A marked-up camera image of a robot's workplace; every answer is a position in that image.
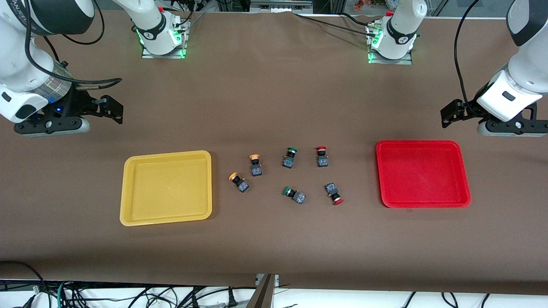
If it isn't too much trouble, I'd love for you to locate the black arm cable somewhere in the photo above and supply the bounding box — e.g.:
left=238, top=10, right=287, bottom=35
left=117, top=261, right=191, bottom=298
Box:
left=453, top=0, right=482, bottom=113
left=24, top=0, right=123, bottom=86

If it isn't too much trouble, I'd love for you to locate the black cable loop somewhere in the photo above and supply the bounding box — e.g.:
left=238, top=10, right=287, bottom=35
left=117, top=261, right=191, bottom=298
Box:
left=60, top=0, right=106, bottom=46

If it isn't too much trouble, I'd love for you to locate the colourful patterned object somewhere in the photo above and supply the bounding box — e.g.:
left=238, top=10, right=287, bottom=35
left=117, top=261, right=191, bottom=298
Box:
left=352, top=0, right=401, bottom=11

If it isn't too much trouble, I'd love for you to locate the red plastic tray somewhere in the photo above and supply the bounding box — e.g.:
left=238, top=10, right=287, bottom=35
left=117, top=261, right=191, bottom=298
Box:
left=375, top=140, right=472, bottom=209

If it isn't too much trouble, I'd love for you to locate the brown table support post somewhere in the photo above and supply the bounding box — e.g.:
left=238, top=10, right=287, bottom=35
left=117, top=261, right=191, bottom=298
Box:
left=246, top=274, right=275, bottom=308

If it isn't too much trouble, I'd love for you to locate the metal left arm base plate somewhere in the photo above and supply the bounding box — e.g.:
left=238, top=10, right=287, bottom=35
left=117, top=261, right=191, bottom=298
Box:
left=366, top=24, right=414, bottom=65

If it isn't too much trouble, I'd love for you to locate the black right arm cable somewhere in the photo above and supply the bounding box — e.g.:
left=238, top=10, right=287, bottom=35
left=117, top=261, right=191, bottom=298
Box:
left=24, top=0, right=123, bottom=86

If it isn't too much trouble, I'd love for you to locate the aluminium frame profile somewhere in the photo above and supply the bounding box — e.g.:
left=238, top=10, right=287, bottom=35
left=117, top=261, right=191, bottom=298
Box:
left=250, top=0, right=313, bottom=12

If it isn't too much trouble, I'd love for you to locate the green push button switch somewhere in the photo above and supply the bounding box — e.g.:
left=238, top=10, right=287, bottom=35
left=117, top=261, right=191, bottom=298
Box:
left=282, top=147, right=299, bottom=169
left=282, top=186, right=307, bottom=205

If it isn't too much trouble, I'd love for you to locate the yellow plastic tray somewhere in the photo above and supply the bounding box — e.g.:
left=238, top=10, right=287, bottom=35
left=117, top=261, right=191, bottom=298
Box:
left=119, top=150, right=213, bottom=227

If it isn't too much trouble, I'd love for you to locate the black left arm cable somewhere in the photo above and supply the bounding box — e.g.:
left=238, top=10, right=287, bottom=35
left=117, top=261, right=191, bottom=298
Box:
left=453, top=0, right=482, bottom=113

